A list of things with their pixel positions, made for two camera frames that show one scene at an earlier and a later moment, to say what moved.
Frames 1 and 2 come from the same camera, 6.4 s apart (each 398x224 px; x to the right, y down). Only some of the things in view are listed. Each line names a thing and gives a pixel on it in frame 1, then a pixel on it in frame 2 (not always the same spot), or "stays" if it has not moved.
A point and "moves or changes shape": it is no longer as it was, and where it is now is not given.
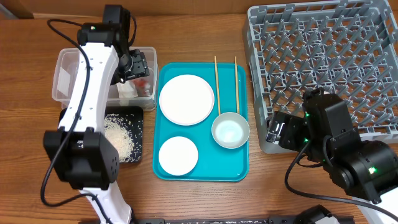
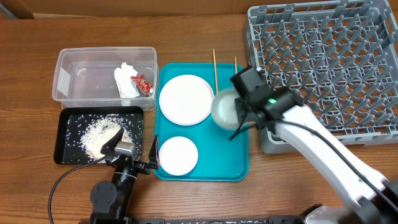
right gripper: (277, 119) -> (242, 114)
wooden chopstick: (217, 86) moves or changes shape
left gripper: (140, 65) -> (145, 168)
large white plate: (186, 100) stays
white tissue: (126, 89) stays
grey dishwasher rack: (349, 48) stays
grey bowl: (230, 130) -> (223, 109)
